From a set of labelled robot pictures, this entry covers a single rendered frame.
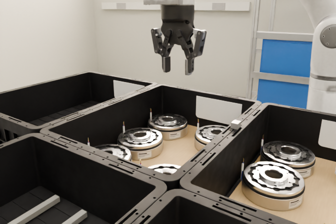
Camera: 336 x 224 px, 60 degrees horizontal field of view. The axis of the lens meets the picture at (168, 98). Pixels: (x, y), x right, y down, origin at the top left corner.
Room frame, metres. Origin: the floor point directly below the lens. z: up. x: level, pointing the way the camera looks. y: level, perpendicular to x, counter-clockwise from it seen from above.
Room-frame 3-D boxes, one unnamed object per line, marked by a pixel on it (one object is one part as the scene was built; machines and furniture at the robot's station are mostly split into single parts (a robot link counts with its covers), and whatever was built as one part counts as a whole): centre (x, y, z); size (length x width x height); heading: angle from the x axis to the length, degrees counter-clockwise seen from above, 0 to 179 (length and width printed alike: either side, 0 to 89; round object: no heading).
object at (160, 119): (0.70, 0.00, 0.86); 0.05 x 0.05 x 0.01
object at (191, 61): (0.66, -0.06, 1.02); 0.03 x 0.01 x 0.05; 57
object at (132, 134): (0.61, 0.06, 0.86); 0.05 x 0.05 x 0.01
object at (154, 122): (0.70, 0.00, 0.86); 0.10 x 0.10 x 0.01
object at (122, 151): (0.52, 0.13, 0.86); 0.10 x 0.10 x 0.01
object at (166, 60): (0.70, 0.00, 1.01); 0.02 x 0.01 x 0.04; 147
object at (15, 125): (0.74, 0.26, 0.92); 0.40 x 0.30 x 0.02; 146
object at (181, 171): (0.57, 0.01, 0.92); 0.40 x 0.30 x 0.02; 146
